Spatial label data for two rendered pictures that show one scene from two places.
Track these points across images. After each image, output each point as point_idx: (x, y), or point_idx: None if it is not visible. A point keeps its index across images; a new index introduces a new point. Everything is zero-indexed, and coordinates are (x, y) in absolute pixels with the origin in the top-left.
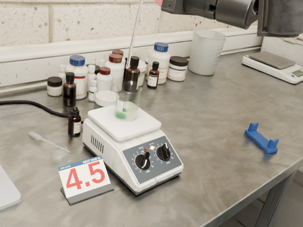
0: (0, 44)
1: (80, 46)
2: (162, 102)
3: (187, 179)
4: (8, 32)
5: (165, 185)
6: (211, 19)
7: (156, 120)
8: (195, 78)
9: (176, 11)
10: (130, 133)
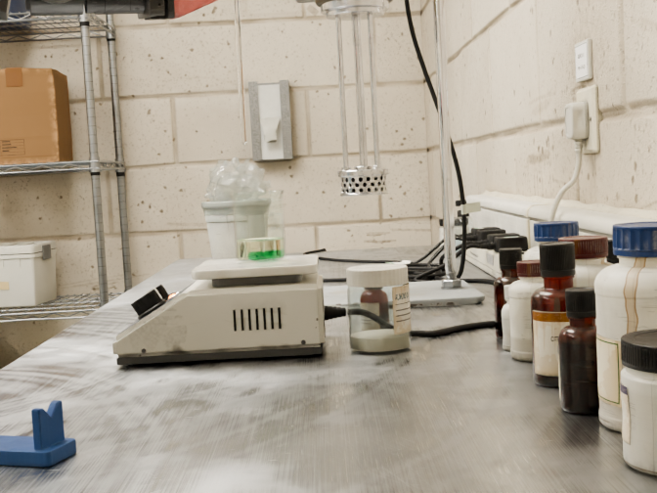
0: (647, 203)
1: None
2: (431, 401)
3: (97, 370)
4: (653, 173)
5: None
6: (95, 14)
7: (209, 269)
8: None
9: (138, 15)
10: (205, 262)
